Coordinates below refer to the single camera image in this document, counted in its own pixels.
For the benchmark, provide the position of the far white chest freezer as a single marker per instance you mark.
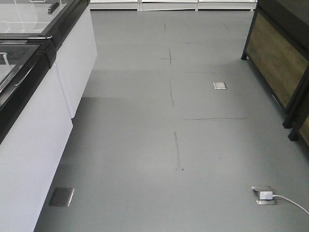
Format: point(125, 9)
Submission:
point(65, 23)

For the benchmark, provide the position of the white power adapter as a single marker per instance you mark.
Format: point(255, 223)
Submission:
point(265, 195)

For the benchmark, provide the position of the near white chest freezer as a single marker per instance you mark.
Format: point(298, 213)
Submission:
point(35, 125)

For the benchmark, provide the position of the open steel floor socket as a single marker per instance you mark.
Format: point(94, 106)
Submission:
point(255, 189)

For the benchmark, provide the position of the far wooden display stand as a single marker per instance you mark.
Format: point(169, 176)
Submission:
point(278, 47)

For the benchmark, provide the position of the wooden display stand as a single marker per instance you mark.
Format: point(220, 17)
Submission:
point(300, 130)
point(278, 47)

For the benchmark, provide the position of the small steel floor socket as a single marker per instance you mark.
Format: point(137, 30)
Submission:
point(219, 85)

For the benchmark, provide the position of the near wooden display stand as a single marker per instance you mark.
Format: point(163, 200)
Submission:
point(300, 130)

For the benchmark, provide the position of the white chest freezer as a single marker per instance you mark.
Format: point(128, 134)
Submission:
point(35, 125)
point(65, 23)

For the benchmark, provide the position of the white supermarket shelf unit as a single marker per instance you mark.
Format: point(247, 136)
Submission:
point(165, 5)

